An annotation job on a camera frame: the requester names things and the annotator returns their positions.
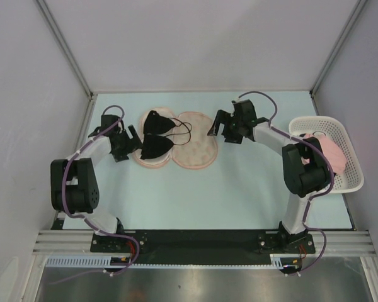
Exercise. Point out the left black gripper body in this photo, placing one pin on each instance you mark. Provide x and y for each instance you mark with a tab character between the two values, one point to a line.
125	145

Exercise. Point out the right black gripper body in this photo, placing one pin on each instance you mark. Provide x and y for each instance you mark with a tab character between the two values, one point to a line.
236	123

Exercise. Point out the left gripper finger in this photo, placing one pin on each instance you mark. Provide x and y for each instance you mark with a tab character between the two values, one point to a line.
135	141
130	154

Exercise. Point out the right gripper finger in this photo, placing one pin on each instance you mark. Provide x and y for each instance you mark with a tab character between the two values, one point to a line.
222	118
229	133

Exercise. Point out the black bra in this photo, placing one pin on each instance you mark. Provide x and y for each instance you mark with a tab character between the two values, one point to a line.
156	141

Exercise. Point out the pink patterned laundry bag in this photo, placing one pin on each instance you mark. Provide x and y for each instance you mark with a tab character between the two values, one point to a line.
199	153

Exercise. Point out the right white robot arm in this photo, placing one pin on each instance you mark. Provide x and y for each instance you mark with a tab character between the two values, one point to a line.
306	171

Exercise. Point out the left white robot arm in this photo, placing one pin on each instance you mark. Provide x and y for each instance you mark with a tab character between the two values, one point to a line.
73	185

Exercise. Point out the pink garment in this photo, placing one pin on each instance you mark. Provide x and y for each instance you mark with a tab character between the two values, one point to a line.
330	150

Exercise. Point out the white plastic basket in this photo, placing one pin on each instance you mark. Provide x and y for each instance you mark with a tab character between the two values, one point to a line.
352	178

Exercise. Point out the white slotted cable duct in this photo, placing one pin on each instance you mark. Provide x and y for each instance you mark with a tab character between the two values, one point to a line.
75	261

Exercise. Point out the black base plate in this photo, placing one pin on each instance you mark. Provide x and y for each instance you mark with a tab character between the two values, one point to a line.
204	247

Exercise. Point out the left aluminium corner post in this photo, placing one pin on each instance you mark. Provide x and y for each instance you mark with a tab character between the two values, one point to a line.
60	40

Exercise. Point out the aluminium corner post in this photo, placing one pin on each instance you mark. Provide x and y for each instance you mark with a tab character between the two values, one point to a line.
60	40
345	32

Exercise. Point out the right aluminium corner post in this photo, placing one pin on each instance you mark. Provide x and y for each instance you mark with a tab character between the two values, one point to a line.
345	32

